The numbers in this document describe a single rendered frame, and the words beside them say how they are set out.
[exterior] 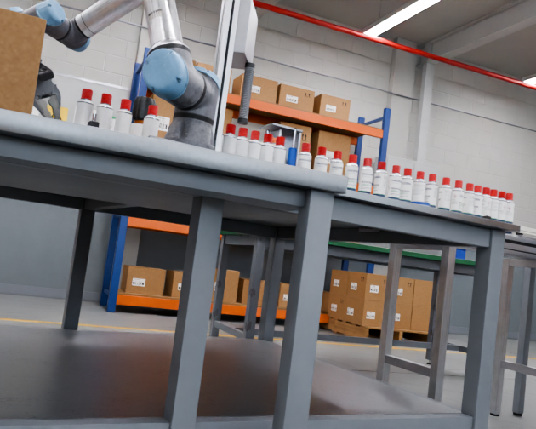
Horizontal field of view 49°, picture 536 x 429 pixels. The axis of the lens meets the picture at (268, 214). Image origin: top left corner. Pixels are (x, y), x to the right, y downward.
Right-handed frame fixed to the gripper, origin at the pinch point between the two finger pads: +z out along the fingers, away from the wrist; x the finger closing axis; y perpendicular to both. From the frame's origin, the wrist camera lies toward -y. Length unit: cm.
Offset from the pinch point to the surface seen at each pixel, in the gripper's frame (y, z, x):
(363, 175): -1, 55, -105
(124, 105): -0.6, 1.7, -22.4
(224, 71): -16, 2, -53
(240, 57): -13, -1, -62
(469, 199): -2, 85, -157
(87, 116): -2.7, 1.5, -9.2
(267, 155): -2, 33, -66
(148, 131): -2.1, 11.9, -26.4
